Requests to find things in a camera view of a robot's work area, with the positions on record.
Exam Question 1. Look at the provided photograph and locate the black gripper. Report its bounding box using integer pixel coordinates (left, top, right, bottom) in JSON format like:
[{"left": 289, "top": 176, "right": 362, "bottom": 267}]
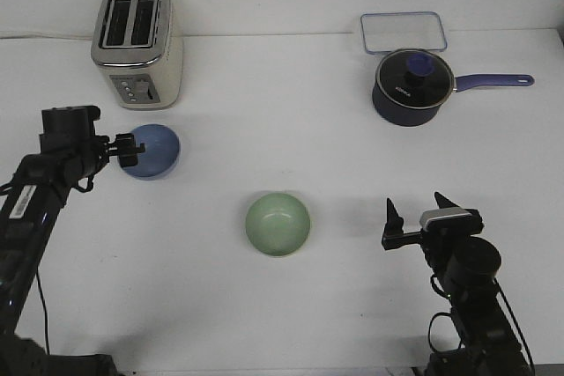
[
  {"left": 40, "top": 105, "right": 145, "bottom": 173},
  {"left": 382, "top": 191, "right": 459, "bottom": 270}
]

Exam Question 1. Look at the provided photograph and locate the blue bowl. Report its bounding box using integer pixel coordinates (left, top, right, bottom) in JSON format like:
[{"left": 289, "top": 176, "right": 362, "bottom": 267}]
[{"left": 122, "top": 123, "right": 181, "bottom": 180}]

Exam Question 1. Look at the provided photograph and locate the green bowl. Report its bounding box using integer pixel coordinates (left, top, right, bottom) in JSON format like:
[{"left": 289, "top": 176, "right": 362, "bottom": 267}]
[{"left": 245, "top": 192, "right": 311, "bottom": 257}]

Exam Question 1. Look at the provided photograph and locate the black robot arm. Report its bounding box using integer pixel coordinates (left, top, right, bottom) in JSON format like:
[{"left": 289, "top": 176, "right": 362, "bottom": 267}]
[
  {"left": 1, "top": 106, "right": 145, "bottom": 375},
  {"left": 382, "top": 193, "right": 536, "bottom": 375}
]

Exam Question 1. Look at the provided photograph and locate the dark blue saucepan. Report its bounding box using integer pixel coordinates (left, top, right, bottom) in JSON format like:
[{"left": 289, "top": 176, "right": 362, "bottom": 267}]
[{"left": 372, "top": 74, "right": 535, "bottom": 127}]

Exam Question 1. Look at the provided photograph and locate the cream and steel toaster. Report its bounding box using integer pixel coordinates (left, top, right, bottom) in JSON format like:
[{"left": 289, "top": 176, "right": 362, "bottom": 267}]
[{"left": 91, "top": 0, "right": 183, "bottom": 110}]

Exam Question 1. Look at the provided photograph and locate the glass pot lid blue knob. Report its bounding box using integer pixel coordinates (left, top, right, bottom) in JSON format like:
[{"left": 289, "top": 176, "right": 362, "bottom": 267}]
[{"left": 375, "top": 48, "right": 455, "bottom": 108}]

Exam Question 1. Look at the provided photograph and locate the clear blue-rimmed container lid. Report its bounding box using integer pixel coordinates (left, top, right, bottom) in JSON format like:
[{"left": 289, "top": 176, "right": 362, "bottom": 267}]
[{"left": 360, "top": 11, "right": 448, "bottom": 55}]

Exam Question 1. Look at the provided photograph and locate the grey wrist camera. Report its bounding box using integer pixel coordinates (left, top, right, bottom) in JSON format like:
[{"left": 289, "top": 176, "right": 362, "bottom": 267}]
[
  {"left": 47, "top": 106, "right": 89, "bottom": 113},
  {"left": 419, "top": 207, "right": 484, "bottom": 234}
]

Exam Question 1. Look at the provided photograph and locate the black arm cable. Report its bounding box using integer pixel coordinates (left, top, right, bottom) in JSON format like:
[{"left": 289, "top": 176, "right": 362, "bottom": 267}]
[
  {"left": 0, "top": 173, "right": 95, "bottom": 355},
  {"left": 427, "top": 274, "right": 534, "bottom": 368}
]

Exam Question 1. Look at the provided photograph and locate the white toaster power cable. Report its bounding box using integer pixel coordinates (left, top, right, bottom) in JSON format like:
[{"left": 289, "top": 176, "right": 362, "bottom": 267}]
[{"left": 0, "top": 31, "right": 95, "bottom": 41}]

